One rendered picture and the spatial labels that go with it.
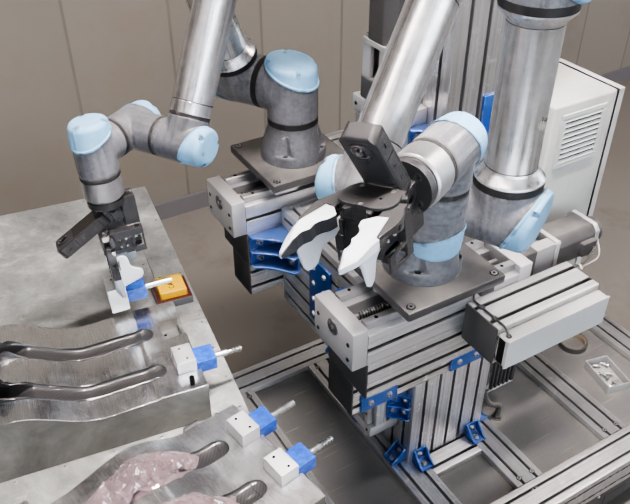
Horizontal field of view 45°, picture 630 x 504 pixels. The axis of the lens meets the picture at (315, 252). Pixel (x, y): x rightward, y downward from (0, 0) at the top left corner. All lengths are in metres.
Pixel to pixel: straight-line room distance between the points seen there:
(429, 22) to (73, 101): 2.20
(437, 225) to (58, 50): 2.25
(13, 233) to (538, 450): 1.52
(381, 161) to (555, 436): 1.61
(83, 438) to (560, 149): 1.11
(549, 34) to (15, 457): 1.09
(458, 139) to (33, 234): 1.34
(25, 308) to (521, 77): 1.18
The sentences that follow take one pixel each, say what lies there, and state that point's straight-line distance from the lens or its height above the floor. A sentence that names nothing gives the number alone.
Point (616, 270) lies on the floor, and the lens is 3.37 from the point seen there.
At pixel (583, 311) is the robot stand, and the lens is 1.57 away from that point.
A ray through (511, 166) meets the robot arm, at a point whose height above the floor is 1.31.
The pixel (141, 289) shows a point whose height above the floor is 0.94.
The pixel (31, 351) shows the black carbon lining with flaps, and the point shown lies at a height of 0.92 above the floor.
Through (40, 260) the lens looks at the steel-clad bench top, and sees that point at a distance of 1.97.
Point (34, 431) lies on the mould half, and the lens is 1.41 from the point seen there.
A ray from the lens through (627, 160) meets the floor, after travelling 4.20.
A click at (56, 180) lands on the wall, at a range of 3.27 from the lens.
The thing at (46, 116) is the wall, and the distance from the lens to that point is 3.15.
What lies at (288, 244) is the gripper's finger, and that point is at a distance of 0.78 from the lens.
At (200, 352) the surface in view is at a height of 0.90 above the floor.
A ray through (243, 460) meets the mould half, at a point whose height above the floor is 0.85.
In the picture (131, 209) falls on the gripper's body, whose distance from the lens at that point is 1.49.
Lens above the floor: 1.91
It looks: 36 degrees down
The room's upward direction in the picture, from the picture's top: straight up
